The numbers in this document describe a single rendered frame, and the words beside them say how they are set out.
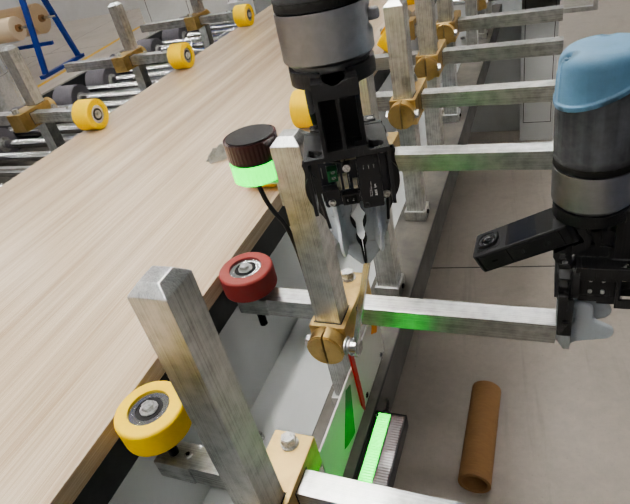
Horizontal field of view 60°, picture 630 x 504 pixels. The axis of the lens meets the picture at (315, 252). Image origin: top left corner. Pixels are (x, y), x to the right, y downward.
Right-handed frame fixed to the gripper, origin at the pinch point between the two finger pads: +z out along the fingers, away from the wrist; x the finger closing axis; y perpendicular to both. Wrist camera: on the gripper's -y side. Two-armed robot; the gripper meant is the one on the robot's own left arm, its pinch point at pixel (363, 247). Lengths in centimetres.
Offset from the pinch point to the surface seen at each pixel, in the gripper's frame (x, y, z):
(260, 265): -15.2, -16.6, 11.0
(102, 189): -52, -54, 10
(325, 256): -4.6, -5.4, 3.9
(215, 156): -28, -58, 9
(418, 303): 5.8, -8.3, 15.5
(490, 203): 57, -166, 96
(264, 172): -9.2, -6.0, -7.7
